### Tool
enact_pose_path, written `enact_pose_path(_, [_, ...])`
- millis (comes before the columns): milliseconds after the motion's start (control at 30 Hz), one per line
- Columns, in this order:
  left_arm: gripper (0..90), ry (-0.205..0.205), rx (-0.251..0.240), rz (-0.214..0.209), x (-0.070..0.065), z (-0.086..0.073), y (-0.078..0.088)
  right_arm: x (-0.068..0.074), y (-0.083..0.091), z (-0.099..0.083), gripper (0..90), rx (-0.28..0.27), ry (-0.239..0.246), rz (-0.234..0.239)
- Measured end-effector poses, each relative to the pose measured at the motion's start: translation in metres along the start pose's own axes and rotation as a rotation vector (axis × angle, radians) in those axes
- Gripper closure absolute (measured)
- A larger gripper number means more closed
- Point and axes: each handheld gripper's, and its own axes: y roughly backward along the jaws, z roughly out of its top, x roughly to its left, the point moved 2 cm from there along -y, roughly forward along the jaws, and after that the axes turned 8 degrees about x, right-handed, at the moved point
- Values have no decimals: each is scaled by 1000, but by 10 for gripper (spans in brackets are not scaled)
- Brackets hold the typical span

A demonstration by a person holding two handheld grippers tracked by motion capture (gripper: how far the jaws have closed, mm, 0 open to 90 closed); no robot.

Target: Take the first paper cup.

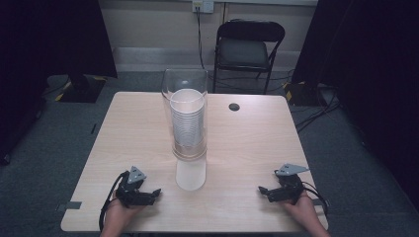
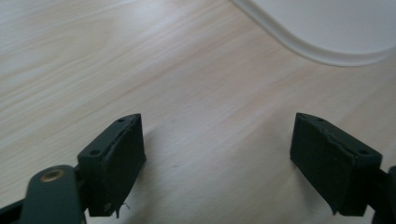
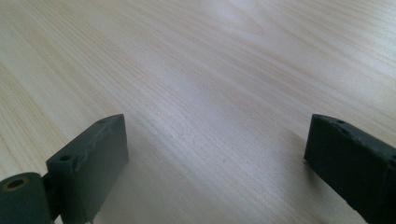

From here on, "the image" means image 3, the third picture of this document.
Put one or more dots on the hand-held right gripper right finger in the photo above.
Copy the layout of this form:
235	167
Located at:
355	161

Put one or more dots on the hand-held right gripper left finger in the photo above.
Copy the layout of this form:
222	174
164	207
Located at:
93	168

